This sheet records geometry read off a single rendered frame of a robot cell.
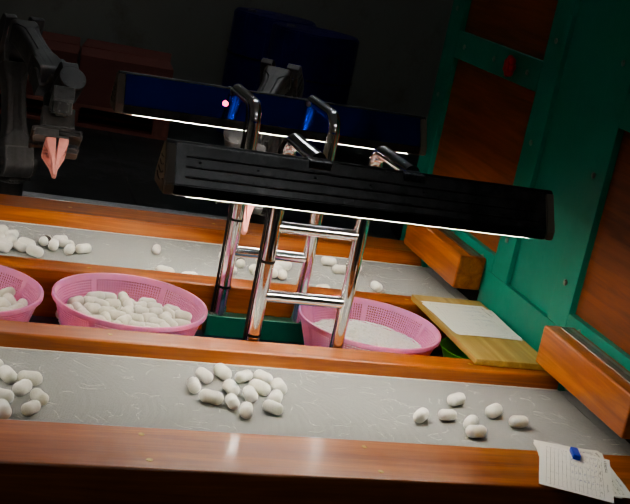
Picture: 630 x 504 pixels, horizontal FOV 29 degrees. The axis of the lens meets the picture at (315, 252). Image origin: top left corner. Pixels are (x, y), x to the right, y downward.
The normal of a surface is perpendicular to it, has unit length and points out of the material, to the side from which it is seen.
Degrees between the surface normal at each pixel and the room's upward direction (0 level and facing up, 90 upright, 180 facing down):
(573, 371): 90
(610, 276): 90
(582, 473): 0
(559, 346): 90
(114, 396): 0
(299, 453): 0
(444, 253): 90
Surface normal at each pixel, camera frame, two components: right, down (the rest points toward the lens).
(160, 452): 0.19, -0.95
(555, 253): -0.94, -0.11
